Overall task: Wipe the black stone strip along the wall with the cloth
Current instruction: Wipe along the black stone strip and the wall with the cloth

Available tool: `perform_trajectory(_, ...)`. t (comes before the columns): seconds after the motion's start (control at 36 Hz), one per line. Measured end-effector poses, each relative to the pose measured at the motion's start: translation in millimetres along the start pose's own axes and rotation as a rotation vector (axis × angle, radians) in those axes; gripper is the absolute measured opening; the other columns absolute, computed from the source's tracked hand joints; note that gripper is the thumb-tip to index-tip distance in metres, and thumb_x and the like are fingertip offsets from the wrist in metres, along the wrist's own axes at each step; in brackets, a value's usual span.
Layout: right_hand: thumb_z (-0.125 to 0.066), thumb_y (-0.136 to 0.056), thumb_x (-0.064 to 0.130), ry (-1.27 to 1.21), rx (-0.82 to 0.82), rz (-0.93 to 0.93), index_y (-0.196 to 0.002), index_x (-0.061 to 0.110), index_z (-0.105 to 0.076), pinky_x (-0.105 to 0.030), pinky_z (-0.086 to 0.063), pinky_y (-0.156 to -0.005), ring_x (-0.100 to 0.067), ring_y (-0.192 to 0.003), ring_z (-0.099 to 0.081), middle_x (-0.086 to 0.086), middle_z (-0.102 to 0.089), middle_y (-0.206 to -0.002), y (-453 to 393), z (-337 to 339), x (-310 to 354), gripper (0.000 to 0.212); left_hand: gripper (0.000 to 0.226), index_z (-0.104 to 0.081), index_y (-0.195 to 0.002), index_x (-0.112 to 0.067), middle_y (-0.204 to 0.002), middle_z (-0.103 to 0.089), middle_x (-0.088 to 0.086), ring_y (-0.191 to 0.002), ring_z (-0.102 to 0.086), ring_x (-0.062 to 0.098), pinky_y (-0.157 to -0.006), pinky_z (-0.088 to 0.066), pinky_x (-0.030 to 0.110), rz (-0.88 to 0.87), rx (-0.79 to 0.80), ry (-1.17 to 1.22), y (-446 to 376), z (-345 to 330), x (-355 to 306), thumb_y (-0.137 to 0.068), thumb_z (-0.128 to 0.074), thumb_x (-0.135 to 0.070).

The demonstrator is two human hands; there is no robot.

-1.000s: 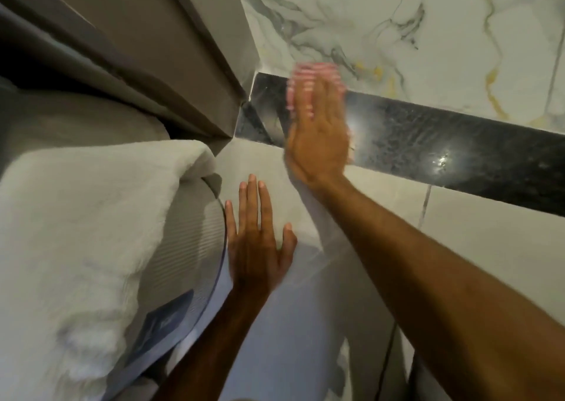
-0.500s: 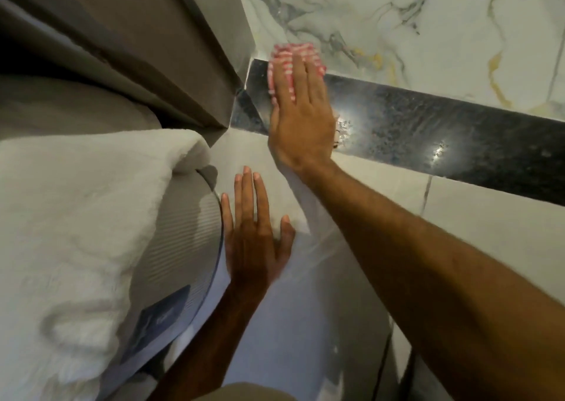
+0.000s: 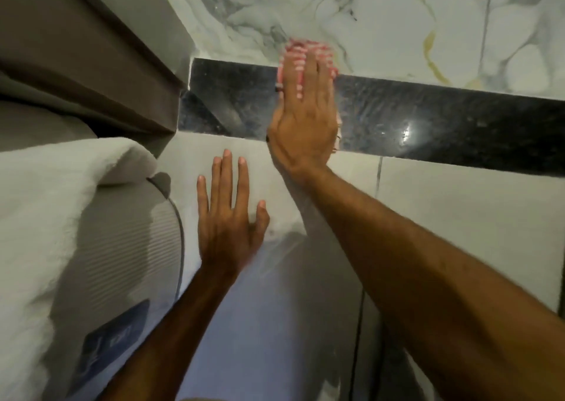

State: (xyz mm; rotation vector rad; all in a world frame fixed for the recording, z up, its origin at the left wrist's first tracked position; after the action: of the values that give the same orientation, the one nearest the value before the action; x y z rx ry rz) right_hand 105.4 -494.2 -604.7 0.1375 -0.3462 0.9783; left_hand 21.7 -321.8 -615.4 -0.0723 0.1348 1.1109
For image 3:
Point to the person's right hand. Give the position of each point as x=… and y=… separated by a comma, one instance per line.
x=304, y=127

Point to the person's left thumb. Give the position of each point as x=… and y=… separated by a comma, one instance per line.
x=263, y=217

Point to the grey mattress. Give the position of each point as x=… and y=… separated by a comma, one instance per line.
x=128, y=255

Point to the person's right thumb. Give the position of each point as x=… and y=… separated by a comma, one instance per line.
x=273, y=133

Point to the pink cleaning cloth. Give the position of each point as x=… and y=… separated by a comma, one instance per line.
x=329, y=63

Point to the person's right forearm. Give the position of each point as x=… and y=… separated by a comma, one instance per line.
x=423, y=290

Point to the person's left little finger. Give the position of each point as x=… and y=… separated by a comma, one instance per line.
x=202, y=197

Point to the black granite skirting strip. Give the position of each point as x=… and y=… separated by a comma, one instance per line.
x=441, y=122

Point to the person's left middle finger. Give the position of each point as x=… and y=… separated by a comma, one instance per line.
x=227, y=184

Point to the person's left hand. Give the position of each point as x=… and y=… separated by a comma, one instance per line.
x=225, y=237

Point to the blue mattress label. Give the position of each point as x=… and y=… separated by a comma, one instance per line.
x=112, y=339

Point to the person's left forearm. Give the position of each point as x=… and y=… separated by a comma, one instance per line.
x=176, y=339

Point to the white bed sheet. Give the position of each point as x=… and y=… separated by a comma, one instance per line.
x=39, y=219

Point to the brown bed headboard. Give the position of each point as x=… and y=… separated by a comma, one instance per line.
x=79, y=47

